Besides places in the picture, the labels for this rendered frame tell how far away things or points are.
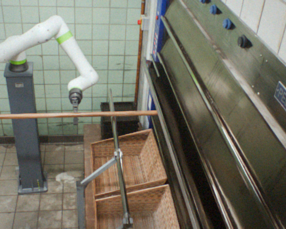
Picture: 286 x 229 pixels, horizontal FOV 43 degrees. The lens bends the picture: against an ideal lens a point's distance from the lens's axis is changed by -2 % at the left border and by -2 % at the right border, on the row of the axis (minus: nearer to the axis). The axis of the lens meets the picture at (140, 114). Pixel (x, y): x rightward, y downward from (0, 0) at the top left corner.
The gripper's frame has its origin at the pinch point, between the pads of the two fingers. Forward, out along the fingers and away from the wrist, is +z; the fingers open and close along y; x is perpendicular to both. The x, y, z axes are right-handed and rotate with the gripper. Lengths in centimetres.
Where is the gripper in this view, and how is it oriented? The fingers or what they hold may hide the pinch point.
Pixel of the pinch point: (75, 114)
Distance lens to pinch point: 237.5
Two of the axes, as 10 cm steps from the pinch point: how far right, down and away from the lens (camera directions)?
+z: 1.4, 5.6, -8.2
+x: -9.9, 0.2, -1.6
